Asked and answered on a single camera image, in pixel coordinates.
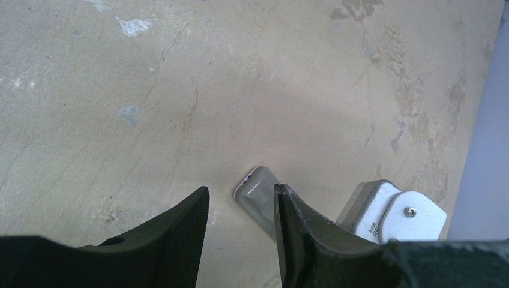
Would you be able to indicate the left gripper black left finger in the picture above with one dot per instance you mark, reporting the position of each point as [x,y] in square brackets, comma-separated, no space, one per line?
[164,251]

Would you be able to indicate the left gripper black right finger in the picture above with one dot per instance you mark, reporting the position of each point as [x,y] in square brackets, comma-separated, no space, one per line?
[315,252]

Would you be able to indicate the grey remote control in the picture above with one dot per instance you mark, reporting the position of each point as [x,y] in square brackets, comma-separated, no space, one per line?
[255,194]

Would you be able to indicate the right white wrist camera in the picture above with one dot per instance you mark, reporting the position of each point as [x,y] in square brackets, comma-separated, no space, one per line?
[380,212]

